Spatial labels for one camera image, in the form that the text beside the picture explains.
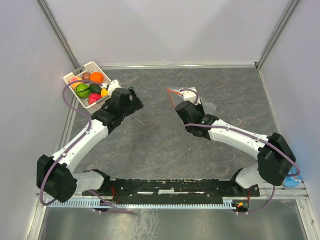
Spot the clear zip top bag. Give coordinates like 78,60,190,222
167,87,217,115

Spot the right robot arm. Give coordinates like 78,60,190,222
175,100,297,196

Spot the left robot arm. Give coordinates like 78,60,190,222
36,87,143,203

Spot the yellow lemon toy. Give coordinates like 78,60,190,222
100,88,109,98

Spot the red apple toy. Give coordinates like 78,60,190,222
87,93,102,105

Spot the dark green avocado toy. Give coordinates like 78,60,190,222
89,83,102,95

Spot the orange toy fruit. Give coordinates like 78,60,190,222
89,71,104,84

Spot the green watermelon toy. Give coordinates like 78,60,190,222
75,83,91,99

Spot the brown toy fruit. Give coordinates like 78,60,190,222
81,72,91,81

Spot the white plastic basket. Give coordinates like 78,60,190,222
63,61,121,114

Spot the peach toy fruit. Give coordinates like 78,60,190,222
70,76,84,91

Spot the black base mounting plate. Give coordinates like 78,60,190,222
95,178,260,204

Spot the blue patterned cloth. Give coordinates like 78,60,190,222
282,175,303,188

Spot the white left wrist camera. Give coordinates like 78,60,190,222
101,79,121,101

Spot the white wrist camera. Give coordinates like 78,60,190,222
179,88,202,105
101,79,121,101

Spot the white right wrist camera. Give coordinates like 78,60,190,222
179,88,202,105

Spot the light blue cable duct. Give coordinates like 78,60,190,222
49,197,236,210

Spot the aluminium frame rail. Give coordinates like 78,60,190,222
36,177,309,200

